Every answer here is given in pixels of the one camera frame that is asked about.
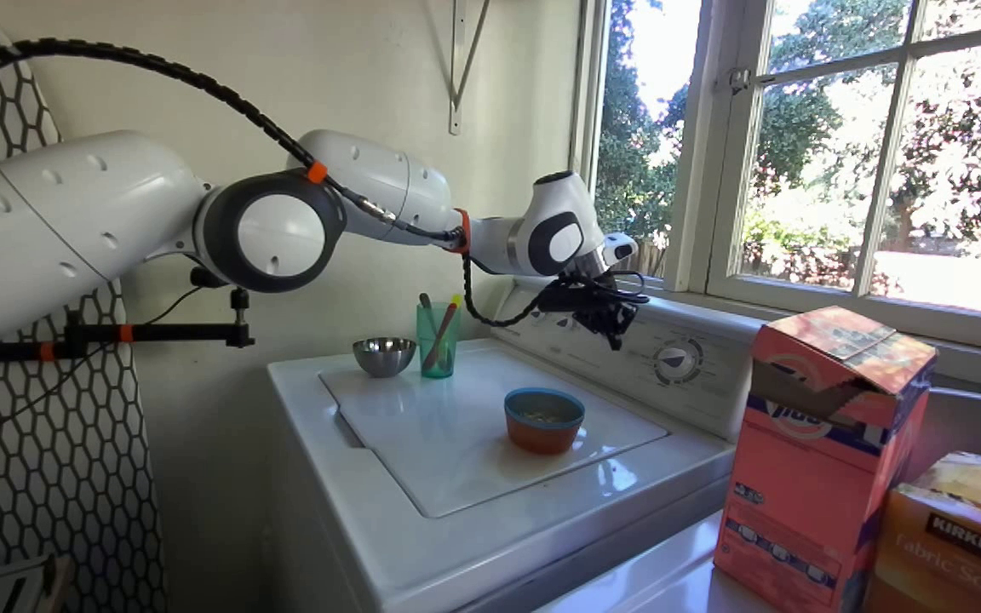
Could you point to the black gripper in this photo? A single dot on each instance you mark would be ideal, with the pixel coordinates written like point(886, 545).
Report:
point(593, 301)

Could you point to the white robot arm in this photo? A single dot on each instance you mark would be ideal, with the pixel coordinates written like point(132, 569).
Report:
point(82, 226)

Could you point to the large white dial knob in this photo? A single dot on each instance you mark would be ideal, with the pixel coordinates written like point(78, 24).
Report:
point(680, 361)

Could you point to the orange bowl with blue rim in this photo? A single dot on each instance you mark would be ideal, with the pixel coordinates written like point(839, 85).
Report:
point(541, 424)

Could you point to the yellow plastic utensil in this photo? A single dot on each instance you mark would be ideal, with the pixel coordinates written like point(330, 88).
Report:
point(444, 317)

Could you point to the green translucent plastic cup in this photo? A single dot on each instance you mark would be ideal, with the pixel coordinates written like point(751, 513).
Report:
point(438, 345)

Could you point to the grey plastic utensil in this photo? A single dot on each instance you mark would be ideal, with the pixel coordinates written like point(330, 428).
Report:
point(422, 312)

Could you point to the white washing machine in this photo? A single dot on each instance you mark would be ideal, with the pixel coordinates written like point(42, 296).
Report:
point(490, 489)

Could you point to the stainless steel bowl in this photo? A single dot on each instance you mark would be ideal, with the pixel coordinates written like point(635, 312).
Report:
point(381, 359)

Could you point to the white dryer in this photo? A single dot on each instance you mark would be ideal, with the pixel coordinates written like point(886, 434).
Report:
point(649, 581)

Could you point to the orange Tide detergent box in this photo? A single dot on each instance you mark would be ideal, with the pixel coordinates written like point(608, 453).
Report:
point(817, 478)

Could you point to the Kirkland cardboard box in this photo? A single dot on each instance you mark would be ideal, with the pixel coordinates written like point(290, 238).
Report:
point(954, 545)

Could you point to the black tripod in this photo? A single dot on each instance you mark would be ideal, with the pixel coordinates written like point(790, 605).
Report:
point(117, 336)

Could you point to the honeycomb pattern board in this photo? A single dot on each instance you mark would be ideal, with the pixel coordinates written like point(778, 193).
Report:
point(26, 453)

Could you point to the white window frame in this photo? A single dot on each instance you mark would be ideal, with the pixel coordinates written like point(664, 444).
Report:
point(716, 170)

